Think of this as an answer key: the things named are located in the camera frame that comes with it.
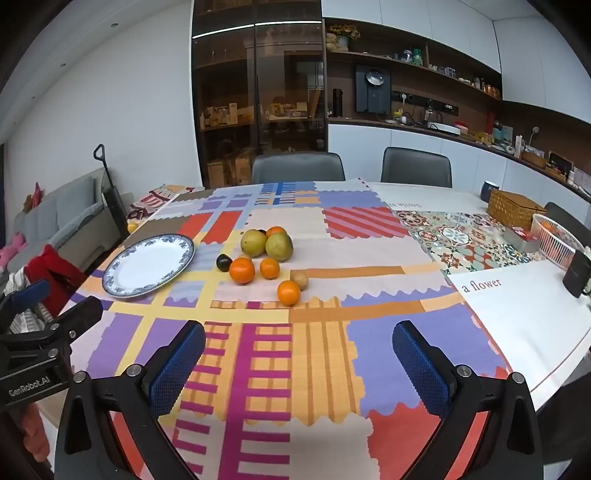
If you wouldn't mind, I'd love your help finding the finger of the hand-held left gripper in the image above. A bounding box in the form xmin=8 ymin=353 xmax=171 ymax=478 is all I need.
xmin=0 ymin=279 xmax=51 ymax=332
xmin=0 ymin=296 xmax=103 ymax=356

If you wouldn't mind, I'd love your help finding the green yellow pear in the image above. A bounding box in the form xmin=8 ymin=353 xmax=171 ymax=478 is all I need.
xmin=240 ymin=229 xmax=269 ymax=258
xmin=264 ymin=232 xmax=294 ymax=261

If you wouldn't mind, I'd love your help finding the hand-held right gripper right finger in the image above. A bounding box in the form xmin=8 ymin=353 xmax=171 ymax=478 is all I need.
xmin=392 ymin=320 xmax=544 ymax=480

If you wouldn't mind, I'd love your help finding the red garment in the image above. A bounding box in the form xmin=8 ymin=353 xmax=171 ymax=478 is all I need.
xmin=25 ymin=244 xmax=88 ymax=317

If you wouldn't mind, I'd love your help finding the red grey box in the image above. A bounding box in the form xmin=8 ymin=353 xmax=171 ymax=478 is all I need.
xmin=503 ymin=226 xmax=541 ymax=254

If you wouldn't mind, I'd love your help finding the grey sofa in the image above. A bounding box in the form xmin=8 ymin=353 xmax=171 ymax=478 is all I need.
xmin=0 ymin=167 xmax=116 ymax=278

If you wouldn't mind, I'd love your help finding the wooden wall shelf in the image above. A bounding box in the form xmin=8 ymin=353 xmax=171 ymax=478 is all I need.
xmin=323 ymin=17 xmax=591 ymax=204

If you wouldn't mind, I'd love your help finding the black stick vacuum cleaner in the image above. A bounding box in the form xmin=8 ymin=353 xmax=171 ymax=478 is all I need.
xmin=93 ymin=144 xmax=130 ymax=232

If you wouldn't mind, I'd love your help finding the red brown plush toy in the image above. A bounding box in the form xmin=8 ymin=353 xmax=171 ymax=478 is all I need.
xmin=23 ymin=182 xmax=43 ymax=213

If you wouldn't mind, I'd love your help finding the red white patterned cloth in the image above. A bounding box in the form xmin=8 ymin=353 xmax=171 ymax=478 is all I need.
xmin=127 ymin=185 xmax=206 ymax=220

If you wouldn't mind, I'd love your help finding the white plastic basket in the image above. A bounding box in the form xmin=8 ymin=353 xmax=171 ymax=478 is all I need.
xmin=531 ymin=213 xmax=586 ymax=270

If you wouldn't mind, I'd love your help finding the white tile-patterned tablecloth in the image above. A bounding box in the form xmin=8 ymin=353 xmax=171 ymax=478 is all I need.
xmin=367 ymin=181 xmax=591 ymax=398

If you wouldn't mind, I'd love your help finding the grey chair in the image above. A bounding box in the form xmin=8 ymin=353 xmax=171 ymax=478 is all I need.
xmin=380 ymin=147 xmax=452 ymax=188
xmin=545 ymin=202 xmax=591 ymax=245
xmin=252 ymin=152 xmax=346 ymax=185

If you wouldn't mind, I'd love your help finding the colourful patchwork tablecloth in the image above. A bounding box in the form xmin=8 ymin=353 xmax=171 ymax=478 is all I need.
xmin=54 ymin=175 xmax=513 ymax=480

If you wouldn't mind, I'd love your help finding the sunflower pot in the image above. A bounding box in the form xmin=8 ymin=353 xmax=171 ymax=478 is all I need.
xmin=329 ymin=23 xmax=361 ymax=51

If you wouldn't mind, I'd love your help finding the black device on table edge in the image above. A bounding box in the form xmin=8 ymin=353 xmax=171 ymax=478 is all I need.
xmin=562 ymin=249 xmax=591 ymax=298

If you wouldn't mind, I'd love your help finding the striped white garment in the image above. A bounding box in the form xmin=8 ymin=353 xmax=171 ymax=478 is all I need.
xmin=0 ymin=270 xmax=61 ymax=334

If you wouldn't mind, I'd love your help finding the pink plush toy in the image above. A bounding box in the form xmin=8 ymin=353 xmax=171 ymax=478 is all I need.
xmin=0 ymin=232 xmax=26 ymax=271

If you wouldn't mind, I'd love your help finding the dark glass cabinet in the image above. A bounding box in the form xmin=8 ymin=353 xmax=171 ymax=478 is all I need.
xmin=191 ymin=0 xmax=328 ymax=189

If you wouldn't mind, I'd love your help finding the cardboard box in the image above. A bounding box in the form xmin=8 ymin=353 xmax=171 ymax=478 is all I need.
xmin=207 ymin=159 xmax=227 ymax=188
xmin=226 ymin=148 xmax=254 ymax=185

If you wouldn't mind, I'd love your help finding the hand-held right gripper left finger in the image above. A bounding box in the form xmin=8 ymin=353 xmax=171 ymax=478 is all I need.
xmin=54 ymin=319 xmax=207 ymax=480

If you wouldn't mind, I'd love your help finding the wicker basket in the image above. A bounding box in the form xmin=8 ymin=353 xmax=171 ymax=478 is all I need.
xmin=486 ymin=189 xmax=548 ymax=232

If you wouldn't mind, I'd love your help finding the black wall water dispenser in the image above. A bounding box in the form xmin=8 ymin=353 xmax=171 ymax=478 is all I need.
xmin=355 ymin=65 xmax=392 ymax=114

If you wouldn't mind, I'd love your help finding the blue rimmed white plate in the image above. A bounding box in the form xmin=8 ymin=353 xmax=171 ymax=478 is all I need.
xmin=102 ymin=233 xmax=196 ymax=300

